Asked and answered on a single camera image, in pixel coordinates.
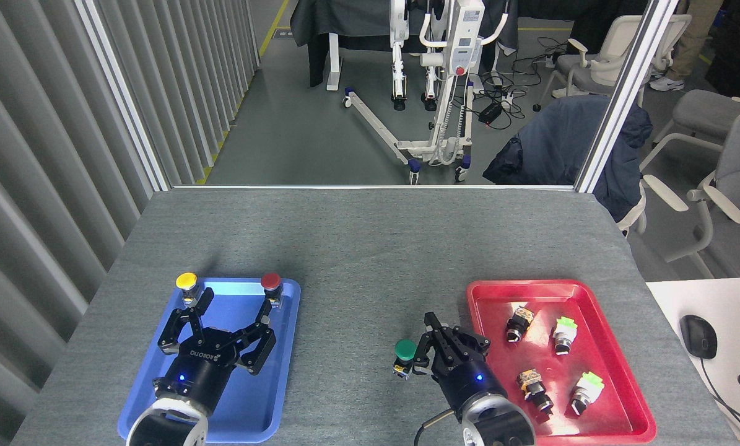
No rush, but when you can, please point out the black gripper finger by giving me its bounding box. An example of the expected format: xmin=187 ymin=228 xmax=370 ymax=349
xmin=158 ymin=288 xmax=215 ymax=356
xmin=443 ymin=326 xmax=492 ymax=361
xmin=414 ymin=311 xmax=451 ymax=376
xmin=233 ymin=300 xmax=278 ymax=376

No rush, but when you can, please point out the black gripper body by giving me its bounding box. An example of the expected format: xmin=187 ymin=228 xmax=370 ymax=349
xmin=153 ymin=339 xmax=242 ymax=415
xmin=435 ymin=354 xmax=507 ymax=413

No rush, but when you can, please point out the green push button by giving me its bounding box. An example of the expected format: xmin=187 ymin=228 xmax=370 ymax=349
xmin=393 ymin=339 xmax=419 ymax=380

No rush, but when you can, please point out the yellow push button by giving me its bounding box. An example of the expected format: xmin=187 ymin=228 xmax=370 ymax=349
xmin=176 ymin=273 xmax=205 ymax=308

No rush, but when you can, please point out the red push button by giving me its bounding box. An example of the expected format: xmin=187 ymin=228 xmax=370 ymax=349
xmin=260 ymin=273 xmax=284 ymax=308

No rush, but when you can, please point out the blue plastic tray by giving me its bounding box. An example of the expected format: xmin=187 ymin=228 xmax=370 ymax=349
xmin=117 ymin=277 xmax=301 ymax=444

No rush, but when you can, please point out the red plastic tray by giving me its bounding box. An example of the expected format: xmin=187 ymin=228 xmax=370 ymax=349
xmin=466 ymin=279 xmax=657 ymax=445

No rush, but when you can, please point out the white side table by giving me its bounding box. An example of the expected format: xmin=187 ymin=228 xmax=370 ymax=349
xmin=646 ymin=277 xmax=740 ymax=446

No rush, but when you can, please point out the white chair under jacket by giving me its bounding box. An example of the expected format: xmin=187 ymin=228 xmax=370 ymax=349
xmin=616 ymin=185 xmax=648 ymax=237

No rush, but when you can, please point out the dark blue jacket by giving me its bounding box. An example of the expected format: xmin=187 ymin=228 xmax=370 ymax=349
xmin=482 ymin=95 xmax=653 ymax=222

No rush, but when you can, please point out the black computer mouse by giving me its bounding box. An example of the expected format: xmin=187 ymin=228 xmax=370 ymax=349
xmin=680 ymin=315 xmax=718 ymax=360

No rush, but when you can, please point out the white stand on wheels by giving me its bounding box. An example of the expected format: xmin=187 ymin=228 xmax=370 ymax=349
xmin=343 ymin=0 xmax=510 ymax=185

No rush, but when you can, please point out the table with dark cloth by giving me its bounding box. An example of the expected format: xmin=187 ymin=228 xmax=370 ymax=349
xmin=290 ymin=0 xmax=519 ymax=92

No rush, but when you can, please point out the person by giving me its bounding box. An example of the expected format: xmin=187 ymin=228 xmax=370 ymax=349
xmin=650 ymin=0 xmax=724 ymax=93

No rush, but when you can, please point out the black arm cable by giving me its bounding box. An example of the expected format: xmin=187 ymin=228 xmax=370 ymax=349
xmin=414 ymin=409 xmax=463 ymax=446

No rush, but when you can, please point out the black selector switch yellow body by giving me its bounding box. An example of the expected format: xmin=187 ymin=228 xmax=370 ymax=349
xmin=505 ymin=305 xmax=535 ymax=343
xmin=517 ymin=369 xmax=555 ymax=414

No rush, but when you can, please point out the green white selector switch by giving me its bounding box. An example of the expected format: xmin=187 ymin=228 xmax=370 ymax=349
xmin=551 ymin=316 xmax=579 ymax=356
xmin=569 ymin=372 xmax=606 ymax=417

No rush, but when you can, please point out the silver aluminium rail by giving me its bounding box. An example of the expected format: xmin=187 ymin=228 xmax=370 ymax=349
xmin=172 ymin=183 xmax=576 ymax=191

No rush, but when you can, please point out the black mouse cable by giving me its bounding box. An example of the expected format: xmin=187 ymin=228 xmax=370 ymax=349
xmin=699 ymin=358 xmax=740 ymax=446

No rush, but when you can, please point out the silver aluminium post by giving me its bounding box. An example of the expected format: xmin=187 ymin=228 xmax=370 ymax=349
xmin=574 ymin=0 xmax=680 ymax=194

